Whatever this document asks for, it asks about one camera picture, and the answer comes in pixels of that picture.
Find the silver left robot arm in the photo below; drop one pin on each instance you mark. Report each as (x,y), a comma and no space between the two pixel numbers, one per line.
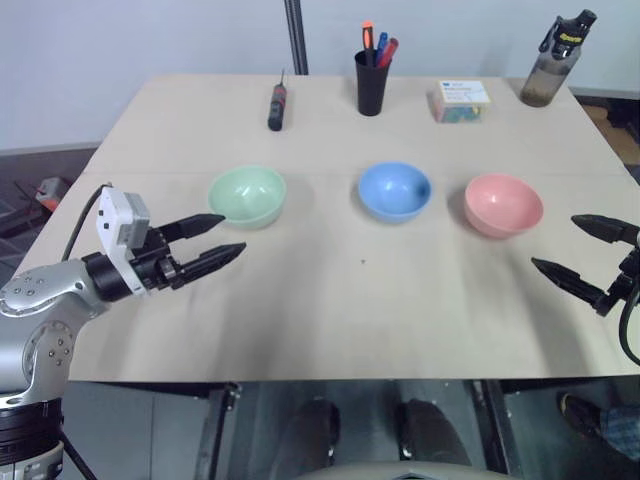
(40,305)

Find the red bowl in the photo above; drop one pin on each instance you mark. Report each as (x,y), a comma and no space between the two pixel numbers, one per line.
(503,205)

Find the orange black marker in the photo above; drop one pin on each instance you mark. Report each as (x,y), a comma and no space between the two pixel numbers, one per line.
(368,42)

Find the metal pole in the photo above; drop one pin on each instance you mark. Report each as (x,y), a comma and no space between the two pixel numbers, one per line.
(298,35)

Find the clear box of coloured clips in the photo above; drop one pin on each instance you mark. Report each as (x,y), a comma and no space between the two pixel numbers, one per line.
(460,102)

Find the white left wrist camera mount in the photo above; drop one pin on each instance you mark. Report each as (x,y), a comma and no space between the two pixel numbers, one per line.
(119,216)

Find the black red screwdriver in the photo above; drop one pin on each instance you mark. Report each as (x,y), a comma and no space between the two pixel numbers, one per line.
(276,107)

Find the red marker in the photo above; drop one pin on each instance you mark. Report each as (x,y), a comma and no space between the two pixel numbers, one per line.
(387,52)

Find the person's shoe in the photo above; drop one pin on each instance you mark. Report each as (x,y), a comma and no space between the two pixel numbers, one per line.
(580,415)

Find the black right table leg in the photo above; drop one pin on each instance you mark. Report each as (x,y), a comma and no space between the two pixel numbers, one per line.
(492,425)

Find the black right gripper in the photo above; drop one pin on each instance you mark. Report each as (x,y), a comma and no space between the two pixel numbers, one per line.
(625,277)

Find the blue marker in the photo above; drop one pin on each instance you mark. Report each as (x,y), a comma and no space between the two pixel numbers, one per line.
(381,45)

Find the black right robot foot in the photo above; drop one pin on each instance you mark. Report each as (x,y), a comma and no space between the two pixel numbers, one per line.
(430,430)

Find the black left table leg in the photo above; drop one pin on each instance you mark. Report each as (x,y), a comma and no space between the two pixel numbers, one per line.
(217,430)

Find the green bowl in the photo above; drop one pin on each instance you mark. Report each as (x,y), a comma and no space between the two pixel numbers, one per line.
(247,197)

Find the blue bowl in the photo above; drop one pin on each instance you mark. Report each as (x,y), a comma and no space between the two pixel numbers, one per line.
(394,191)

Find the dark drinking bottle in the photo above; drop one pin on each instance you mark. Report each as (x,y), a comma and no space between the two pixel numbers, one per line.
(552,62)

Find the black left robot foot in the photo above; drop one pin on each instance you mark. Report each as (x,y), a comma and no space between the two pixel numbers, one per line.
(310,430)

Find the black pen cup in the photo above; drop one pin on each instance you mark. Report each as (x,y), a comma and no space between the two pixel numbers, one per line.
(371,85)

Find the orange grey tool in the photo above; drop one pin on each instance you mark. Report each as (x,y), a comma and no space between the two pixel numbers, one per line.
(50,192)

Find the black robot foot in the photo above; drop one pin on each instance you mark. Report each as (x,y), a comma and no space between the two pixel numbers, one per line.
(430,430)
(310,430)

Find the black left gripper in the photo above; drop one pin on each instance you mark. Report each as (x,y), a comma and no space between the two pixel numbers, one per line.
(155,262)

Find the black table leg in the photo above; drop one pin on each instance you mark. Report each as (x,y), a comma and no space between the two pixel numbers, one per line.
(492,425)
(217,430)

